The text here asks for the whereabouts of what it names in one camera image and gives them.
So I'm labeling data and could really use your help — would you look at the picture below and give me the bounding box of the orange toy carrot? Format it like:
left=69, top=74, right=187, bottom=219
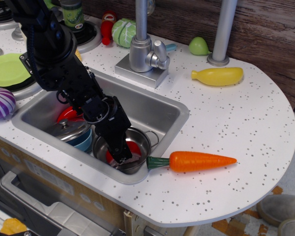
left=147, top=151, right=237, bottom=173

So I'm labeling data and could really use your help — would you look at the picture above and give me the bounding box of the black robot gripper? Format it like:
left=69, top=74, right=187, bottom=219
left=82, top=96, right=132, bottom=164

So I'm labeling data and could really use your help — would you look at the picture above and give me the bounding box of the toy oven door handle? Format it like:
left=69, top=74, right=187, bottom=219
left=0, top=171, right=124, bottom=236

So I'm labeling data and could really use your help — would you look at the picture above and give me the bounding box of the stove burner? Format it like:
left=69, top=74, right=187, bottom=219
left=0, top=0, right=19, bottom=30
left=0, top=76, right=42, bottom=101
left=73, top=21, right=102, bottom=54

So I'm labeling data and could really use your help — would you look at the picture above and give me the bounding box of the small steel pan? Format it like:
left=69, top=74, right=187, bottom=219
left=92, top=127, right=159, bottom=175

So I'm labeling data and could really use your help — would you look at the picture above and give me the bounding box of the back left stove burner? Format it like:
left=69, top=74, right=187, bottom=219
left=0, top=0, right=19, bottom=30

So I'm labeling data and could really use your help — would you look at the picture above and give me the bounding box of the grey metal pole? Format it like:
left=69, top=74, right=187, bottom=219
left=207, top=0, right=237, bottom=67

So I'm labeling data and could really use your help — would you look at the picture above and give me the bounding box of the green toy pear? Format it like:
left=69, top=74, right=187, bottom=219
left=188, top=37, right=210, bottom=56

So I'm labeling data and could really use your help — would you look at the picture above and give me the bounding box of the yellow toy squash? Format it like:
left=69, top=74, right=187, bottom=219
left=191, top=67, right=244, bottom=86

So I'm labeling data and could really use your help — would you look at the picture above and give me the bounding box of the grey shoe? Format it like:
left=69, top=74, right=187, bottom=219
left=257, top=194, right=295, bottom=226
left=278, top=219, right=295, bottom=236

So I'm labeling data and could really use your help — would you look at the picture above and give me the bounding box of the green toy plate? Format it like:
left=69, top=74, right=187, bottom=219
left=0, top=53, right=34, bottom=89

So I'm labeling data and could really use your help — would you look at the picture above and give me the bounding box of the steel sink basin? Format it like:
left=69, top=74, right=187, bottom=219
left=12, top=69, right=189, bottom=184

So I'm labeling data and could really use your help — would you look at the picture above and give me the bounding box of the red toy ketchup bottle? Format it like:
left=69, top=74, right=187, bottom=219
left=100, top=10, right=117, bottom=46

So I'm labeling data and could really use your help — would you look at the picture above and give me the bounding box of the front stove burner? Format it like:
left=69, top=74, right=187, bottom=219
left=0, top=76, right=42, bottom=101

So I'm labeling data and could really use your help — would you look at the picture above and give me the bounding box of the green toy cabbage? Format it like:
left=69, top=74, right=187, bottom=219
left=112, top=18, right=136, bottom=48

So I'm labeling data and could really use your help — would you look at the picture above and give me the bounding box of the red toy chili pepper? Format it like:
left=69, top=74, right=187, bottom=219
left=57, top=106, right=84, bottom=123

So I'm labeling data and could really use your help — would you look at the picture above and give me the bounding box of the back right stove burner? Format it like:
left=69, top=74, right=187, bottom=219
left=73, top=21, right=102, bottom=54

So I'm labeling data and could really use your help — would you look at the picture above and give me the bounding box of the yellow toy corn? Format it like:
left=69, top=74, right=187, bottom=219
left=75, top=49, right=82, bottom=61

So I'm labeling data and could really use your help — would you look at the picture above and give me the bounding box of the green toy can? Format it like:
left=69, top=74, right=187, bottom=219
left=60, top=0, right=85, bottom=32

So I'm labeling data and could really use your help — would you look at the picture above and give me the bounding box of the red white toy sushi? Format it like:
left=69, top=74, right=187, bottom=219
left=106, top=141, right=142, bottom=167

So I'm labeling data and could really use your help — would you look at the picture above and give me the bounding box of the blue pot with steel lid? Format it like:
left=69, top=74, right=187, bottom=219
left=45, top=118, right=92, bottom=152

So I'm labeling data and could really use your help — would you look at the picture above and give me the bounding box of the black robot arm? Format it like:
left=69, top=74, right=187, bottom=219
left=6, top=0, right=132, bottom=163

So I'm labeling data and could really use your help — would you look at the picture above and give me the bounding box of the yellow object bottom left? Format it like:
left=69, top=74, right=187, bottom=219
left=0, top=218, right=28, bottom=236

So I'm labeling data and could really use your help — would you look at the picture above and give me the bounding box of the purple white toy onion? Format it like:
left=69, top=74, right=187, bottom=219
left=0, top=88, right=16, bottom=119

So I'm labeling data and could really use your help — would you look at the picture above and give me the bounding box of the silver toy faucet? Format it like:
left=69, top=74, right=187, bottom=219
left=115, top=0, right=170, bottom=88

